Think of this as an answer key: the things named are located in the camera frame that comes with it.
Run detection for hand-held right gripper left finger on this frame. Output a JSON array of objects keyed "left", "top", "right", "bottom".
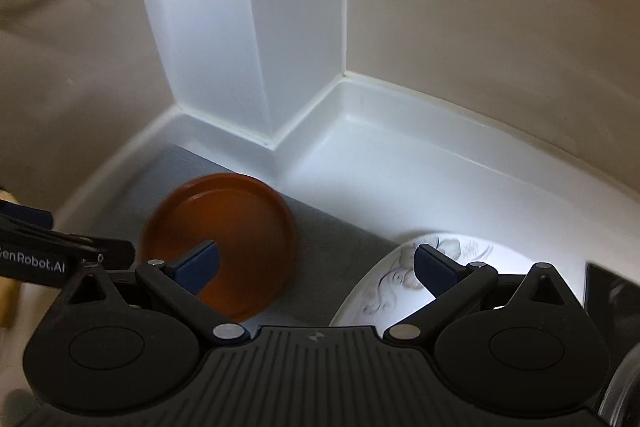
[{"left": 56, "top": 241, "right": 252, "bottom": 349}]

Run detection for black glass cooktop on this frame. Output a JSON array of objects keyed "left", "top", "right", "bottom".
[{"left": 584, "top": 261, "right": 640, "bottom": 350}]

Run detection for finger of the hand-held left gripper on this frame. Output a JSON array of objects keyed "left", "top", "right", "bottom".
[{"left": 80, "top": 236, "right": 137, "bottom": 270}]

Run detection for orange plate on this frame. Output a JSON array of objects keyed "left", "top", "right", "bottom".
[{"left": 140, "top": 173, "right": 297, "bottom": 323}]

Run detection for steel gas burner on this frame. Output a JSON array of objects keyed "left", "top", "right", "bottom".
[{"left": 597, "top": 344, "right": 640, "bottom": 427}]

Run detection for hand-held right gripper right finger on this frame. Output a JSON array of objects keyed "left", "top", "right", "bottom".
[{"left": 382, "top": 243, "right": 583, "bottom": 349}]

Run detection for white floral plates stack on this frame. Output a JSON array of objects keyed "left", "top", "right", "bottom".
[{"left": 327, "top": 232, "right": 588, "bottom": 329}]

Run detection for grey mat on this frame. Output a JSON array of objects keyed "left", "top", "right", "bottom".
[{"left": 64, "top": 144, "right": 402, "bottom": 329}]

